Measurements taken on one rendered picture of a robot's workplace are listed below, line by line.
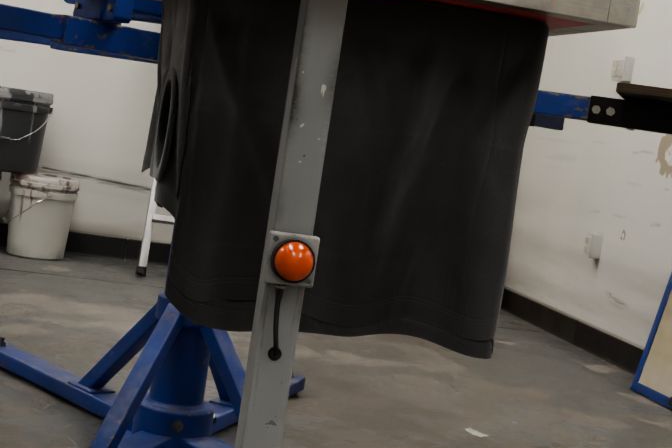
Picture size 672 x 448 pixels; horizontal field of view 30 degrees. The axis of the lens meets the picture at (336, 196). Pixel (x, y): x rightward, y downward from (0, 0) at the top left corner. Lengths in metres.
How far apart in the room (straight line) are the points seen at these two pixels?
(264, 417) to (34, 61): 4.95
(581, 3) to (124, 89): 4.74
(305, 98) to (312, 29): 0.07
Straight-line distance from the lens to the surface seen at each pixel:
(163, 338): 2.76
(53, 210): 5.79
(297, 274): 1.19
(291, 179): 1.21
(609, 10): 1.53
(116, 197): 6.14
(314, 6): 1.22
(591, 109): 2.62
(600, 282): 5.50
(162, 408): 2.86
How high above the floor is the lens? 0.78
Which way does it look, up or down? 3 degrees down
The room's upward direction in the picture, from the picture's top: 9 degrees clockwise
